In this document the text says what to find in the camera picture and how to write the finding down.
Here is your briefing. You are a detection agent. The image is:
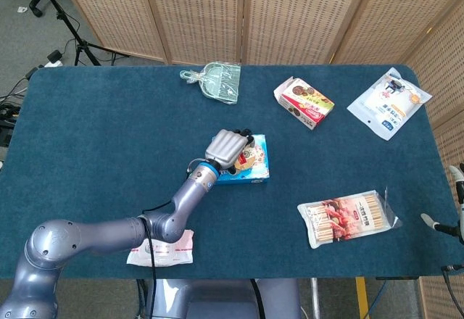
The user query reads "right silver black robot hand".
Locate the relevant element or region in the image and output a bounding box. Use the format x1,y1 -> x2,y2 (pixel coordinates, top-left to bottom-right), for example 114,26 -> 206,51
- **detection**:
420,162 -> 464,246

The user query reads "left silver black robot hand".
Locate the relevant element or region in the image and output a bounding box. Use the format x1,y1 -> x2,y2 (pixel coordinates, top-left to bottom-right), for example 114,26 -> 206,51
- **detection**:
204,128 -> 255,175

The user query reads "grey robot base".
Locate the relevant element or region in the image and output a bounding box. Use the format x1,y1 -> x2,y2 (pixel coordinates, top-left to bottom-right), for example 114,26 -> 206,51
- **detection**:
144,278 -> 302,319

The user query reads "blue cookie box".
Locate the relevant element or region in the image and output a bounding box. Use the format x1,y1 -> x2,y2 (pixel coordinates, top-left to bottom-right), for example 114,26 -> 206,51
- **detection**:
211,133 -> 271,186

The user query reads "white red cookie box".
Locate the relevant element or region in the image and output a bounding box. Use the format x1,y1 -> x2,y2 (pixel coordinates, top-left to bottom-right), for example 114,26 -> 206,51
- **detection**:
273,76 -> 336,131

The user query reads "clear packaged dustpan brush set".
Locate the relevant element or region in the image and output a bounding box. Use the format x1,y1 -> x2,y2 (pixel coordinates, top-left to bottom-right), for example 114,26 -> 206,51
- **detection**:
178,62 -> 242,105

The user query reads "woven folding screen panel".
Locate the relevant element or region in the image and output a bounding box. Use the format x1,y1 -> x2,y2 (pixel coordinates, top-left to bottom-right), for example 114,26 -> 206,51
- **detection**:
402,3 -> 464,319
331,0 -> 464,67
241,0 -> 371,66
139,0 -> 248,66
54,0 -> 168,63

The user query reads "pink white wet wipes pack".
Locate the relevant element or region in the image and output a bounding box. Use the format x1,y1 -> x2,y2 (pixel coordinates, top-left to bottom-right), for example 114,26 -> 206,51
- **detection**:
125,228 -> 195,268

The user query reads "blue table mat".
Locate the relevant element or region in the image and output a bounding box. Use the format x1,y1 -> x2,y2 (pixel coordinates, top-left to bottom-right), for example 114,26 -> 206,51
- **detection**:
0,65 -> 456,281

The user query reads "bamboo skewers plastic pack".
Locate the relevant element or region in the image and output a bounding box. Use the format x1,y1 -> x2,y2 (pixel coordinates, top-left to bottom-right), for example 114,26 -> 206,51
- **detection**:
297,187 -> 403,250

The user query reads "white resealable pouch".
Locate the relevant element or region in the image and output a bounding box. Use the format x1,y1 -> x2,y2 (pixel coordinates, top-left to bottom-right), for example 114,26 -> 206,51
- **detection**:
346,66 -> 434,142

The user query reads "yellow floor tape strip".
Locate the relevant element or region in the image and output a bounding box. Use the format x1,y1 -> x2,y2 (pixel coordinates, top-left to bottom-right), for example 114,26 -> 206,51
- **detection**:
355,277 -> 370,319

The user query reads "metal table leg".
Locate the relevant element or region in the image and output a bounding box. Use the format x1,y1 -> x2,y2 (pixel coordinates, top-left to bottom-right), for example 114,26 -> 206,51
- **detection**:
309,278 -> 323,319

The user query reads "white power strip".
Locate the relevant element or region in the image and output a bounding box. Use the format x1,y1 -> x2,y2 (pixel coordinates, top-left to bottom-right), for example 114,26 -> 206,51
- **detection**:
38,50 -> 65,68

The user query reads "black tripod stand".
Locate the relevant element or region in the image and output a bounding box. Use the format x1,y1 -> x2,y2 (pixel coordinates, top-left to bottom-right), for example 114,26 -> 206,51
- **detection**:
30,0 -> 130,67

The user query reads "blue cable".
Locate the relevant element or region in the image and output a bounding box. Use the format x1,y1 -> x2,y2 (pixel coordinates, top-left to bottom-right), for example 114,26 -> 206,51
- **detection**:
372,280 -> 389,319

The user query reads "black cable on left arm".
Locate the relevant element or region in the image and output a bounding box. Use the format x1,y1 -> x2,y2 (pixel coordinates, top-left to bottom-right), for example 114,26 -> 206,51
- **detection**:
141,199 -> 175,319

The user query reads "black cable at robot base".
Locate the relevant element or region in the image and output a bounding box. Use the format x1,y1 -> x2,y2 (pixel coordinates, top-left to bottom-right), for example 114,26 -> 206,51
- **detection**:
249,278 -> 264,319

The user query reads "black floor cable bundle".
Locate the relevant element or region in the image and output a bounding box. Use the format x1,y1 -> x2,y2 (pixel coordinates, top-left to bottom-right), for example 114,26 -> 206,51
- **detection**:
0,67 -> 39,148

